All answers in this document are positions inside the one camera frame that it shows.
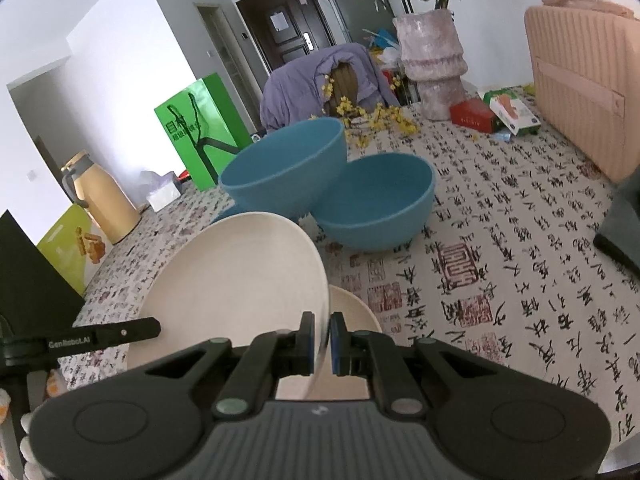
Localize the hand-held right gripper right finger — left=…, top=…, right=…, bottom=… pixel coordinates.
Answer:
left=327, top=312, right=502, bottom=420

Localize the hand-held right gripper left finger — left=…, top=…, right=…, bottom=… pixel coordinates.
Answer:
left=144, top=311, right=318, bottom=420

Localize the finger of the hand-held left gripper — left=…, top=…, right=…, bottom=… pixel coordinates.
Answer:
left=116, top=315, right=162, bottom=347

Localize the cream plate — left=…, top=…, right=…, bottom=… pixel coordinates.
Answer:
left=276, top=285, right=384, bottom=402
left=125, top=212, right=331, bottom=402

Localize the blue bowl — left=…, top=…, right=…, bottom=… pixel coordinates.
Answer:
left=219, top=116, right=347, bottom=221
left=306, top=154, right=436, bottom=252

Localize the yellow-green snack box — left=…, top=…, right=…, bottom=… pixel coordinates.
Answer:
left=36, top=203, right=114, bottom=297

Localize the beige thermos jug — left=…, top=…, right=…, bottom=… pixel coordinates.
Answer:
left=60, top=151, right=142, bottom=245

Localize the tissue pack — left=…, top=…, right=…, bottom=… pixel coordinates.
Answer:
left=140, top=170, right=182, bottom=213

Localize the calligraphy printed tablecloth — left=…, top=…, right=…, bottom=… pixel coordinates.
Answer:
left=50, top=82, right=640, bottom=443

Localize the green paper bag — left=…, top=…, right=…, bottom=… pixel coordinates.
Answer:
left=153, top=72, right=254, bottom=191

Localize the yellow flower branch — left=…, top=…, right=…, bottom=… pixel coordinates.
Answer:
left=309, top=72, right=422, bottom=149

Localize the purple jacket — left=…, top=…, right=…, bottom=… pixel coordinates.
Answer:
left=261, top=42, right=401, bottom=134

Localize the wooden chair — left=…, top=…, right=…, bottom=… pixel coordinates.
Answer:
left=324, top=62, right=362, bottom=117

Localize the red box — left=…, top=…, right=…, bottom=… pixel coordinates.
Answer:
left=448, top=99, right=499, bottom=134

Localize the white green box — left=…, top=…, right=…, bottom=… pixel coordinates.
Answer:
left=481, top=88, right=542, bottom=137

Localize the pink vase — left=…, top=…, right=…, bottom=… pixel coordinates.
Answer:
left=392, top=8, right=469, bottom=121

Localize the blue white plastic bag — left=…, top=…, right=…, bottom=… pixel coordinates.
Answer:
left=364, top=27, right=402, bottom=62

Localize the dark grey panel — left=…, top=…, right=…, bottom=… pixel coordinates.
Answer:
left=593, top=169, right=640, bottom=277

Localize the dark brown door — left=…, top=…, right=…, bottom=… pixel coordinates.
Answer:
left=235, top=0, right=336, bottom=74

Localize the grey fridge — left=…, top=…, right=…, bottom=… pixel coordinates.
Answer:
left=314, top=0, right=402, bottom=47

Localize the pink suitcase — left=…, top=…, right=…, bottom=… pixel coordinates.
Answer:
left=523, top=0, right=640, bottom=184

